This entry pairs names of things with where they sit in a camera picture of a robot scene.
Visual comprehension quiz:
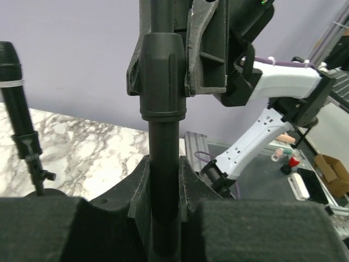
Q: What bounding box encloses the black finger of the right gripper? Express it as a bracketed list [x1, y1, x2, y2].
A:
[126, 0, 151, 96]
[185, 1, 228, 97]

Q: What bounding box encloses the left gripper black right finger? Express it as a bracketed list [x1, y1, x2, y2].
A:
[179, 157, 348, 261]

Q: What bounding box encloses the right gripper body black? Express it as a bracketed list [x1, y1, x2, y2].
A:
[227, 0, 274, 90]

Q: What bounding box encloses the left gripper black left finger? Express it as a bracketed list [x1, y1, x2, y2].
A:
[0, 155, 152, 262]

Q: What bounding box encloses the black microphone stand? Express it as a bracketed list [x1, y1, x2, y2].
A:
[140, 1, 186, 261]
[11, 130, 66, 198]

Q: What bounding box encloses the black microphone grey band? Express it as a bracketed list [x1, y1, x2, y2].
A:
[1, 41, 34, 136]

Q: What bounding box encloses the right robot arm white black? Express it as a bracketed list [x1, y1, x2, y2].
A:
[127, 1, 334, 200]

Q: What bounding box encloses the white black device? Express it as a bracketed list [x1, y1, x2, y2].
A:
[287, 168, 329, 205]

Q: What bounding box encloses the cardboard box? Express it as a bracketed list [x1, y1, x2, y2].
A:
[314, 154, 348, 198]

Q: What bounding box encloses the aluminium frame rail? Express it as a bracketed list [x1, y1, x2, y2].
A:
[184, 132, 231, 174]

